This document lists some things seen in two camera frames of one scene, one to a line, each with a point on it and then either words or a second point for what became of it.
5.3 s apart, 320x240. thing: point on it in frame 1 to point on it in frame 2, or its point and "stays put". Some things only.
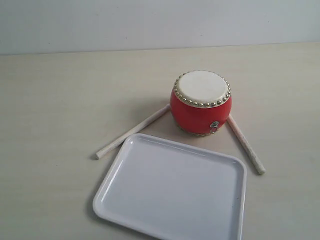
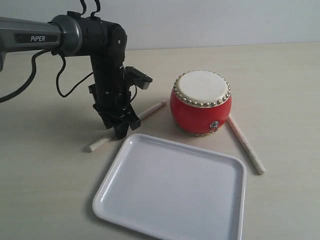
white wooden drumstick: x=100 y=153 to x=91 y=146
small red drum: x=200 y=101 stays put
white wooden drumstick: x=242 y=138 stays put
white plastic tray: x=163 y=190 stays put
